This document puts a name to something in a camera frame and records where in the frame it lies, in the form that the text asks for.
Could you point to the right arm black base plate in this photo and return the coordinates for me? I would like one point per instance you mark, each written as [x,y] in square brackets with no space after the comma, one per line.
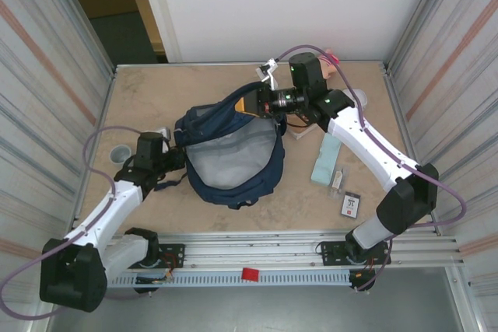
[332,252]

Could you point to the red tag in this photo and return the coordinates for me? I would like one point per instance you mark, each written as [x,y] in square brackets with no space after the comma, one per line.
[250,274]

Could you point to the small black white card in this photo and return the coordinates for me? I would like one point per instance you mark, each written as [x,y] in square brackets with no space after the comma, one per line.
[349,204]

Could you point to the white door frame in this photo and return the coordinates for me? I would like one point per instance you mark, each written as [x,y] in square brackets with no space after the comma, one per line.
[159,9]

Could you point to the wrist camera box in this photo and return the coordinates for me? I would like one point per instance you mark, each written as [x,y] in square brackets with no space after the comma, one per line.
[268,73]
[163,133]

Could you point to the light blue pencil case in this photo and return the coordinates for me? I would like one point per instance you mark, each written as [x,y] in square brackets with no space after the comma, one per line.
[325,165]

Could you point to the navy blue backpack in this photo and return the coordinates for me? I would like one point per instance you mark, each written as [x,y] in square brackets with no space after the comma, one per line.
[233,192]

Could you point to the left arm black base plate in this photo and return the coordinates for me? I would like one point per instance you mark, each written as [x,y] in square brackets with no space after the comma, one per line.
[173,256]

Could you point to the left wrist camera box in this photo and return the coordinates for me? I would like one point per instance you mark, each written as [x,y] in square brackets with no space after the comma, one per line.
[163,133]

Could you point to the clear plastic supply pack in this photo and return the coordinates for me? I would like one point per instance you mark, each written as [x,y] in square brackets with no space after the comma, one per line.
[337,182]

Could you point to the cartoon plush doll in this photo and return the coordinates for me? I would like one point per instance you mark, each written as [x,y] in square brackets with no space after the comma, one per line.
[328,69]

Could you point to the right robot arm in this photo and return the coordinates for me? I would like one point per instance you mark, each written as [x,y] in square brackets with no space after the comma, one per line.
[369,141]

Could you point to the aluminium frame rails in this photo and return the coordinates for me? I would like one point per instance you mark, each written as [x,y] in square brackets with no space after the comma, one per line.
[253,244]

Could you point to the brown book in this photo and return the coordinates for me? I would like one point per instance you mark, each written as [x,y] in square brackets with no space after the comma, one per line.
[299,131]

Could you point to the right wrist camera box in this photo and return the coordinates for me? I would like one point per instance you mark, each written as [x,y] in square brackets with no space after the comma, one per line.
[268,73]

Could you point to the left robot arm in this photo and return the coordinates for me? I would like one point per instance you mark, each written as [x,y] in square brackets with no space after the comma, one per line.
[97,215]

